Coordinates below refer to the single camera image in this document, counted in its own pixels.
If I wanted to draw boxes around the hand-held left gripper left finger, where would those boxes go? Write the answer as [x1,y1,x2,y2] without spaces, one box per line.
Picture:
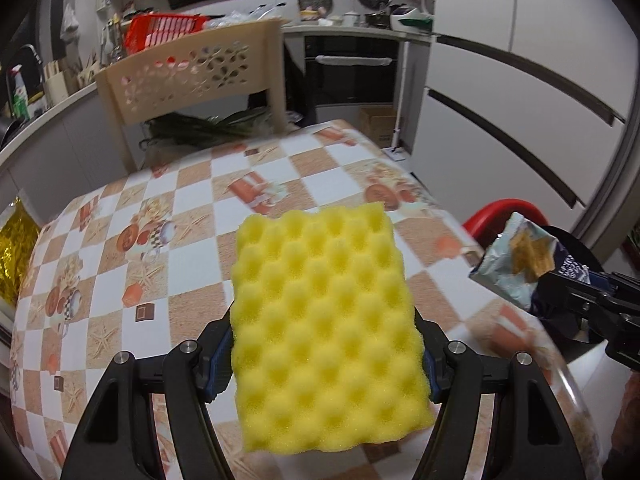
[60,305,236,480]

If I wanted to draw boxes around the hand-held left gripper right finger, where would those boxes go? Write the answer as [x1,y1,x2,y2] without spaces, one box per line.
[412,305,586,480]

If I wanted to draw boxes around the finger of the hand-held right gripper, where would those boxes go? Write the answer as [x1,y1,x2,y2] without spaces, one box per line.
[542,269,613,293]
[537,287,626,328]

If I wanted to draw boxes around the black trash bin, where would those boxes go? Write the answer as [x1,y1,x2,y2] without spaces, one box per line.
[537,225,611,363]

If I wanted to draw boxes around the blue silver snack bag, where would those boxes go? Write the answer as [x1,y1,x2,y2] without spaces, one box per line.
[469,212,601,331]

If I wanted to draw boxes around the yellow foam sponge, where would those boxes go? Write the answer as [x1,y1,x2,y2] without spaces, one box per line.
[230,201,436,453]

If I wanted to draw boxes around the person's right forearm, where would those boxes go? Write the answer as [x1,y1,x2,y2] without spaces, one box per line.
[602,372,640,480]

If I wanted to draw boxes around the red plastic stool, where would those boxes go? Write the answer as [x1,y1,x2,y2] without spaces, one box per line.
[462,199,551,248]

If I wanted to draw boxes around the checkered tablecloth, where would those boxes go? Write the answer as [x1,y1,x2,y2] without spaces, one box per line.
[10,119,601,480]

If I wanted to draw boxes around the gold foil bag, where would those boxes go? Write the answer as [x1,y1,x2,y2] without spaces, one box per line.
[0,197,41,306]

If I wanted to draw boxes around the green onions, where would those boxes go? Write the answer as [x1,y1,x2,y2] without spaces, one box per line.
[140,110,273,148]

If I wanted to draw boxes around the white upright pole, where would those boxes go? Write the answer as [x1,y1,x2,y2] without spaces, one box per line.
[385,40,412,161]

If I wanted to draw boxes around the cardboard box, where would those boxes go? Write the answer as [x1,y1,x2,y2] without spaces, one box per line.
[359,106,398,147]

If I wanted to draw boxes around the white refrigerator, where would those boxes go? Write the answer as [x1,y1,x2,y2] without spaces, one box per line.
[400,0,628,221]

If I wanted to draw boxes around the black built-in oven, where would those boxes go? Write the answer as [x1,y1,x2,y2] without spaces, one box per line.
[302,35,401,106]

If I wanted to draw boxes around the beige plastic chair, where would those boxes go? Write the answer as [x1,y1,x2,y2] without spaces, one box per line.
[95,17,288,171]

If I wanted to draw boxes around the white green rice cooker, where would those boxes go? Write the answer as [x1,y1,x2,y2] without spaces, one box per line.
[389,4,433,31]

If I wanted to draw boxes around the black saucepan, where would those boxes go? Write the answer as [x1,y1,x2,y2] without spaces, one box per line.
[0,117,26,146]

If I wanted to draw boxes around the beige knife block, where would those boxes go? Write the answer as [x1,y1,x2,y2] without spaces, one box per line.
[44,60,68,106]

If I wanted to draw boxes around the green spray bottle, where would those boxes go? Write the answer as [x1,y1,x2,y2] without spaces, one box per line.
[9,64,28,121]

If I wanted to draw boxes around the red plastic basket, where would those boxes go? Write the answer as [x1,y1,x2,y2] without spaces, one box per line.
[124,14,211,53]

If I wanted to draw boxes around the black faucet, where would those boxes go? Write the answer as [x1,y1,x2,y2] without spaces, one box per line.
[5,44,43,101]

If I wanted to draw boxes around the white hanging plastic bag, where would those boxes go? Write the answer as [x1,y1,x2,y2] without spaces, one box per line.
[60,4,81,41]

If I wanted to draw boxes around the grey sliding door frame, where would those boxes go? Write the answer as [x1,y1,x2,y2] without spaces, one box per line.
[570,35,640,261]

